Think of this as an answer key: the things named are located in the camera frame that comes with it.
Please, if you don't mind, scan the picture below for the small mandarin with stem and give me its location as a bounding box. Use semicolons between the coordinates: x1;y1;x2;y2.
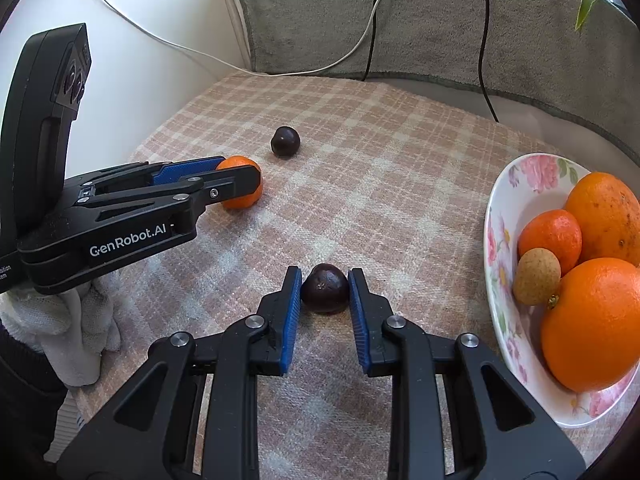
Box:
216;155;264;210

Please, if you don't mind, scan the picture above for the dark plum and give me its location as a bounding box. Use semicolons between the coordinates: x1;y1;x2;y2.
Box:
270;126;302;158
300;263;350;315

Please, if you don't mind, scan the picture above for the brown kiwi fruit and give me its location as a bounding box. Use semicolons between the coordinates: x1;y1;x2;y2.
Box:
512;248;561;306

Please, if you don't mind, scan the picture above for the large orange with stem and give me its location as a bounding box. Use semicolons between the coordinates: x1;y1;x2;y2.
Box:
540;258;639;393

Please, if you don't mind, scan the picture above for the small tangerine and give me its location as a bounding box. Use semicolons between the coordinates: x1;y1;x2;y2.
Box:
518;209;582;275

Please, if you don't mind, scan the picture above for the large speckled orange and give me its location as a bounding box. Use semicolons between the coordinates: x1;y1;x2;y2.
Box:
564;172;640;266

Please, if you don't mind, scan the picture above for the left hand grey glove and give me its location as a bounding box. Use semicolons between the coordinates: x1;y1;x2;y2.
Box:
1;272;122;388

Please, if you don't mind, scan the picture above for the pink plaid blanket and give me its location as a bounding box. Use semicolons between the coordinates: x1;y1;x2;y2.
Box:
44;71;601;480

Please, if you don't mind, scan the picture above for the grey towel on sill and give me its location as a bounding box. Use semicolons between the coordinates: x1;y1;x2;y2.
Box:
238;0;639;158

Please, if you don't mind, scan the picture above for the floral white plate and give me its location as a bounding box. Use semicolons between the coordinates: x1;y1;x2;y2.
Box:
484;153;638;428

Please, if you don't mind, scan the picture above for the white power cable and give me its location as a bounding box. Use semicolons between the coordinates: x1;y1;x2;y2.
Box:
64;0;399;77

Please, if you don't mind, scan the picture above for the black power cable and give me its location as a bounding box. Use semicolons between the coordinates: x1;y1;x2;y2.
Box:
360;0;394;84

